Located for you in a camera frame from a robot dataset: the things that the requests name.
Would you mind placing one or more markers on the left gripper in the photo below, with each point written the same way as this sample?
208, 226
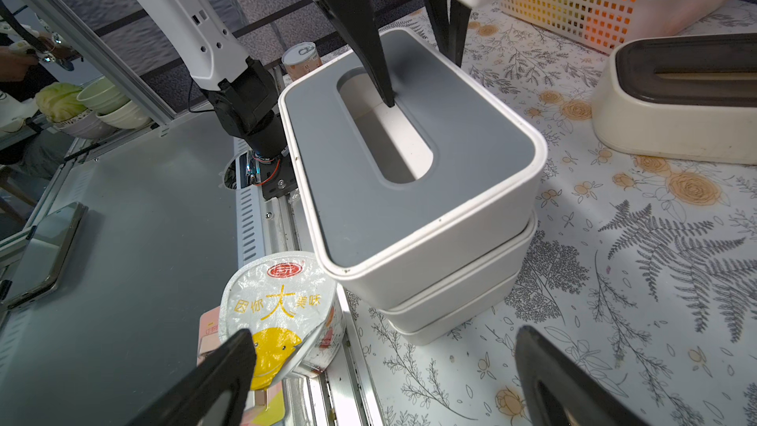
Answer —
355, 22

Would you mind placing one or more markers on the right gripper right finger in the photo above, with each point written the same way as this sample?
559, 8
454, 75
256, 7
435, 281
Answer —
557, 390

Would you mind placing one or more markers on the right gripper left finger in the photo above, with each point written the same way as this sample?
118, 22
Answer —
214, 393

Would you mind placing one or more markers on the white box grey lid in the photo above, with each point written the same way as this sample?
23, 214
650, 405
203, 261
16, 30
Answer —
388, 241
498, 267

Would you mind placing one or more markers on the white box bamboo lid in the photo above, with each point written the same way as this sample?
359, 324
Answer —
443, 325

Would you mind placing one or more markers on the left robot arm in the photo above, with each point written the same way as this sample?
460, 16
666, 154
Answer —
242, 93

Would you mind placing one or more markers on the pink packaged item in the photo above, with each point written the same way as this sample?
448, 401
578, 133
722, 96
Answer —
263, 407

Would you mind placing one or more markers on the instant noodle cup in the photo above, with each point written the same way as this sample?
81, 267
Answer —
291, 308

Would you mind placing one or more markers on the small white can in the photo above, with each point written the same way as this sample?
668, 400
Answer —
301, 59

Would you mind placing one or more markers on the floral table cloth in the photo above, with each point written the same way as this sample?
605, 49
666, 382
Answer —
642, 270

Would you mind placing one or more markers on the white plastic fruit basket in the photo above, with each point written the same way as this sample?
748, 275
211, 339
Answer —
604, 25

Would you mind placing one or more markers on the black smartphone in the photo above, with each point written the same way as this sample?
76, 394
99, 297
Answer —
31, 266

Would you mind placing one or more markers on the stacked plates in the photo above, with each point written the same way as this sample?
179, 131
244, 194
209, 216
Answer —
109, 110

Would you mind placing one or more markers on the cream box dark lid left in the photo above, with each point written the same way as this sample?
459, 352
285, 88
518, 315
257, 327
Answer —
691, 97

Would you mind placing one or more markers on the green cabbage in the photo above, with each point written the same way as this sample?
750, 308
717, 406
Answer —
59, 102

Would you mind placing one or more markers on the aluminium rail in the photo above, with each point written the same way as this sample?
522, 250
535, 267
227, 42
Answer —
344, 393

